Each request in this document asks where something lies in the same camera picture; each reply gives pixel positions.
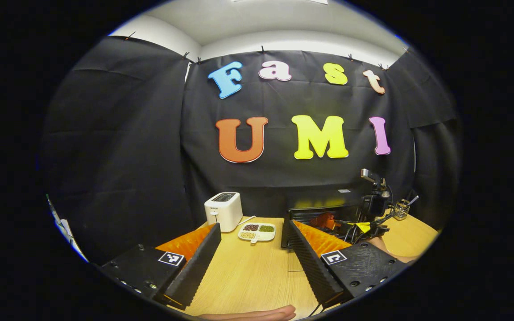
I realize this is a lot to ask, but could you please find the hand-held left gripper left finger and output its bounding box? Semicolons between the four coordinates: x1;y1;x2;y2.
99;223;223;311

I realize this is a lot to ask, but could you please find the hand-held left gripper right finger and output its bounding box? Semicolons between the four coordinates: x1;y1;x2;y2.
287;219;410;309

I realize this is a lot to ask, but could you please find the black electric oven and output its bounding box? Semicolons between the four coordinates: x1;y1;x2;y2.
281;185;371;272

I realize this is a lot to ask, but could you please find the metal mesh holder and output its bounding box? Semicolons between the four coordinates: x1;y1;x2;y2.
393;199;411;221

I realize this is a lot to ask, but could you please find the white toaster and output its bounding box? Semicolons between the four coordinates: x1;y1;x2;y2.
204;192;243;233

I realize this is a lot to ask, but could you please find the white divided seasoning dish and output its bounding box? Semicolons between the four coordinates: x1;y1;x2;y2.
238;222;277;244

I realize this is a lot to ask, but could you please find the black backdrop cloth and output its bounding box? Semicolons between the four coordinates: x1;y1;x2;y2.
38;36;463;263

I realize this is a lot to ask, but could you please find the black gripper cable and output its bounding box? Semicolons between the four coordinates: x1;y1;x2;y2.
335;210;396;243

